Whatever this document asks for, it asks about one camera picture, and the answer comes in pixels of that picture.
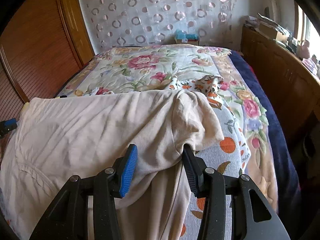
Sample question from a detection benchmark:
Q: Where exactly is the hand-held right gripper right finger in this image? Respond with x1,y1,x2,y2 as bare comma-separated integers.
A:
182,145,291,240

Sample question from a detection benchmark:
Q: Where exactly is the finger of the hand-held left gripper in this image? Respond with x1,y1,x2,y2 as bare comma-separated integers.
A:
0,118,19,131

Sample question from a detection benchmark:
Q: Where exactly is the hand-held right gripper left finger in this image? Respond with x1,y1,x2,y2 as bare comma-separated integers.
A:
29,144,138,240

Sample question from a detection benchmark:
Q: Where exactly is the beige printed t-shirt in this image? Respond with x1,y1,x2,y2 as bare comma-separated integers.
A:
0,89,225,240

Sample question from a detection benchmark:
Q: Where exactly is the orange fruit print garment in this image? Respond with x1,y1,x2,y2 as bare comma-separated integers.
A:
0,76,252,240

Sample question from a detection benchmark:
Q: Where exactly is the brown wooden wardrobe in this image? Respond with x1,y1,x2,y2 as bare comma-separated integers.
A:
0,0,95,130

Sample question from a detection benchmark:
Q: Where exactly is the navy blue blanket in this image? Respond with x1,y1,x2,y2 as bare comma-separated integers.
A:
229,50,300,230

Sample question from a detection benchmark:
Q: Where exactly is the floral blanket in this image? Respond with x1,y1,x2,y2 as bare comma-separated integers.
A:
56,44,279,210

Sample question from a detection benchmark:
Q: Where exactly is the long wooden cabinet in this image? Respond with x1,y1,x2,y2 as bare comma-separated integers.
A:
240,25,320,140

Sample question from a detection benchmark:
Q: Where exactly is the small cardboard box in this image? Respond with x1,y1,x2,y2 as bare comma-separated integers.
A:
174,36,200,46

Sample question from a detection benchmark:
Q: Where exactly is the blue cloth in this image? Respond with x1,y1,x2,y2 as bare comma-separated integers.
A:
174,29,198,40

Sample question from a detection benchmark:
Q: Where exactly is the circle patterned sheer curtain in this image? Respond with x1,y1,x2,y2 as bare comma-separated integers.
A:
76,0,238,50

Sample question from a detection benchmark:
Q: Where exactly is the pink tissue box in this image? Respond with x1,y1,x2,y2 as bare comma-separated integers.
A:
302,57,317,70

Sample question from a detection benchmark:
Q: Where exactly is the open cardboard box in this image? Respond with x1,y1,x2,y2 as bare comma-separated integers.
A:
259,24,287,42

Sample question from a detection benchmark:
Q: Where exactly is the pink bottle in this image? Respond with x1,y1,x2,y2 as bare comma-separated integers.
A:
301,40,312,58

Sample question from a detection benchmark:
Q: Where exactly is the stack of papers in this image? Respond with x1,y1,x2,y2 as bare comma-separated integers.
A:
244,14,290,30

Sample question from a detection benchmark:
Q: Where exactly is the window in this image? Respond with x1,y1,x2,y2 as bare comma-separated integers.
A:
294,2,320,65

